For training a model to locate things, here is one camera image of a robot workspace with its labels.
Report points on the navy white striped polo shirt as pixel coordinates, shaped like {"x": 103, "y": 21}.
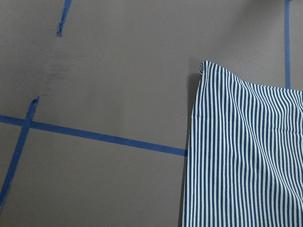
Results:
{"x": 245, "y": 154}

